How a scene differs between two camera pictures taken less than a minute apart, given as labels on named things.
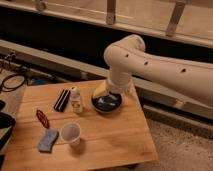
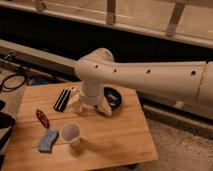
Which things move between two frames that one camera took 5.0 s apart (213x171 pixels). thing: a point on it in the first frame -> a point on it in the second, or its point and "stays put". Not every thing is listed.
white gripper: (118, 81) -> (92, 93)
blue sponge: (49, 138) stays put
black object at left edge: (7, 121) stays put
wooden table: (56, 126) stays put
